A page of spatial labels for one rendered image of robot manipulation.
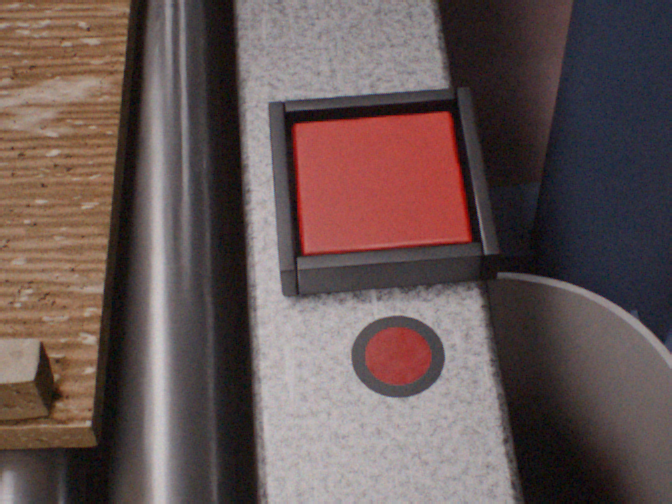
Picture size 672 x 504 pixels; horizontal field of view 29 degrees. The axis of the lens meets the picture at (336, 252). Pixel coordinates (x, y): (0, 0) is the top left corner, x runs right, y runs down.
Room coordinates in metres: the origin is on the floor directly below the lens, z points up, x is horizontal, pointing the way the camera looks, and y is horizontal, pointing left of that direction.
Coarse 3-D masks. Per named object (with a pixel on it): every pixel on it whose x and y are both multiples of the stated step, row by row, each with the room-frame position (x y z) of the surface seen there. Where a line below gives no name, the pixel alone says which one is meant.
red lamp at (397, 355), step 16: (384, 336) 0.23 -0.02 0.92; (400, 336) 0.23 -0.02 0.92; (416, 336) 0.23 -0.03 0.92; (368, 352) 0.22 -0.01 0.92; (384, 352) 0.22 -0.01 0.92; (400, 352) 0.22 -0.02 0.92; (416, 352) 0.22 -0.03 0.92; (368, 368) 0.22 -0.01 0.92; (384, 368) 0.22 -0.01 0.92; (400, 368) 0.22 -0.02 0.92; (416, 368) 0.22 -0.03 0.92; (400, 384) 0.21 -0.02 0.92
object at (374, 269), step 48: (336, 96) 0.32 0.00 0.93; (384, 96) 0.32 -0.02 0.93; (432, 96) 0.32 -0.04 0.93; (480, 144) 0.30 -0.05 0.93; (288, 192) 0.28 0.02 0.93; (480, 192) 0.28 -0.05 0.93; (288, 240) 0.26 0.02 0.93; (480, 240) 0.26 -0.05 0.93; (288, 288) 0.25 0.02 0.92; (336, 288) 0.25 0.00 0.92
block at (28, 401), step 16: (0, 352) 0.20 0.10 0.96; (16, 352) 0.20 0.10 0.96; (32, 352) 0.20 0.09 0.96; (0, 368) 0.20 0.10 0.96; (16, 368) 0.20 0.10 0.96; (32, 368) 0.20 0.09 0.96; (48, 368) 0.20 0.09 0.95; (0, 384) 0.19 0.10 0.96; (16, 384) 0.19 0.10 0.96; (32, 384) 0.19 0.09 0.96; (48, 384) 0.20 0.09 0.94; (0, 400) 0.19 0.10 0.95; (16, 400) 0.19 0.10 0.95; (32, 400) 0.19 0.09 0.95; (48, 400) 0.19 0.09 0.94; (0, 416) 0.19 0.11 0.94; (16, 416) 0.19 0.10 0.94; (32, 416) 0.19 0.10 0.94
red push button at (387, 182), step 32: (320, 128) 0.31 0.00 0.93; (352, 128) 0.31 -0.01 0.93; (384, 128) 0.31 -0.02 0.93; (416, 128) 0.31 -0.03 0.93; (448, 128) 0.31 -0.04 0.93; (320, 160) 0.29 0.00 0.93; (352, 160) 0.29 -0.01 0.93; (384, 160) 0.29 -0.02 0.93; (416, 160) 0.29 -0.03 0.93; (448, 160) 0.29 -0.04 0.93; (320, 192) 0.28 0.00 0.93; (352, 192) 0.28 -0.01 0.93; (384, 192) 0.28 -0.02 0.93; (416, 192) 0.28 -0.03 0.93; (448, 192) 0.28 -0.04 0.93; (320, 224) 0.27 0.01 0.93; (352, 224) 0.27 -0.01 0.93; (384, 224) 0.27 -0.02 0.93; (416, 224) 0.26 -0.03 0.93; (448, 224) 0.26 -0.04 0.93
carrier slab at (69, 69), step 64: (0, 0) 0.37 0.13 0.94; (64, 0) 0.37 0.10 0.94; (128, 0) 0.37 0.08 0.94; (0, 64) 0.34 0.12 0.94; (64, 64) 0.34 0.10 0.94; (128, 64) 0.34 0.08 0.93; (0, 128) 0.31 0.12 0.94; (64, 128) 0.31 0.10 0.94; (0, 192) 0.28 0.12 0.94; (64, 192) 0.28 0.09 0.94; (0, 256) 0.25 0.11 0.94; (64, 256) 0.25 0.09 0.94; (0, 320) 0.23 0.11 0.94; (64, 320) 0.23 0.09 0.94; (64, 384) 0.20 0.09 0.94; (0, 448) 0.19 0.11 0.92
